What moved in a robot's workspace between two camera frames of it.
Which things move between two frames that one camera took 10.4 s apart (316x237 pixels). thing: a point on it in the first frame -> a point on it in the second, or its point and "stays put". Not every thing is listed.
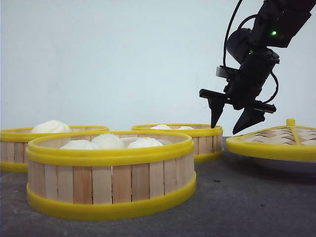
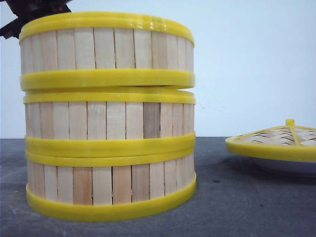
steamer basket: (14, 142) -> (94, 49)
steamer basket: (207, 142) -> (109, 119)
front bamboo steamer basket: (110, 175) stays put
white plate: (287, 167) stays put
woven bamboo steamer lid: (290, 142) stays put
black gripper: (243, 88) -> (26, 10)
